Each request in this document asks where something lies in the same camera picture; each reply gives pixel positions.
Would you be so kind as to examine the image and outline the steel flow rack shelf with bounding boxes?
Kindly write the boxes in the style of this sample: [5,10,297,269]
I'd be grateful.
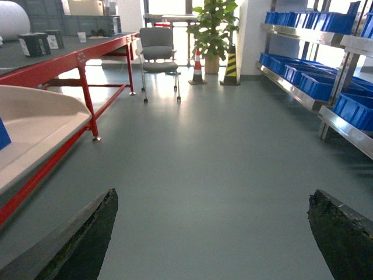
[256,1,372,157]

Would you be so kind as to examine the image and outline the potted green plant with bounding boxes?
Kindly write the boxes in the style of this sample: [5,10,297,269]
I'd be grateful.
[187,1,239,74]

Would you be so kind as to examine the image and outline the white paper cup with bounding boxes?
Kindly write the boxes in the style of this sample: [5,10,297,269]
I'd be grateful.
[77,32,86,43]

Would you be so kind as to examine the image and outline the beige plastic dustpan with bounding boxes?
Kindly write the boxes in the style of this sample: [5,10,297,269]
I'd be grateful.
[1,85,92,193]

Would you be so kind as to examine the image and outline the red white traffic cone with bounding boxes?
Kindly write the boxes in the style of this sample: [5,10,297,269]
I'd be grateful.
[188,48,207,85]

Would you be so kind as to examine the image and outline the red metal table frame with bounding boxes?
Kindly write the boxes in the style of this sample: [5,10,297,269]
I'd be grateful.
[1,32,139,223]

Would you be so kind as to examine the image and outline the black white box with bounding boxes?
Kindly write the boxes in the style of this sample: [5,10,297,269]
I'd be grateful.
[18,33,51,58]
[45,30,64,50]

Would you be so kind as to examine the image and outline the grey office chair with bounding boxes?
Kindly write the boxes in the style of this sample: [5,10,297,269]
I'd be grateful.
[136,27,181,103]

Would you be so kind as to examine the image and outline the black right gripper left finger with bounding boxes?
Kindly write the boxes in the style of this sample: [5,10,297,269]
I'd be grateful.
[1,188,118,279]

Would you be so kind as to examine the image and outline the blue plastic part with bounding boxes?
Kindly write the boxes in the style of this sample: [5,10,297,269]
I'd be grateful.
[0,119,12,150]

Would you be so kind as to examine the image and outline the yellow black traffic cone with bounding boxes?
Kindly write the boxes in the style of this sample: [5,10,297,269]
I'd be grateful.
[219,44,240,86]

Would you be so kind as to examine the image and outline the dark green table mat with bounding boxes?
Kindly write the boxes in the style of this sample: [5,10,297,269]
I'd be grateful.
[1,32,135,76]

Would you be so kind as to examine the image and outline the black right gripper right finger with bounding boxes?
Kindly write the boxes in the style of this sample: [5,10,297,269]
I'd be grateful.
[308,189,372,279]

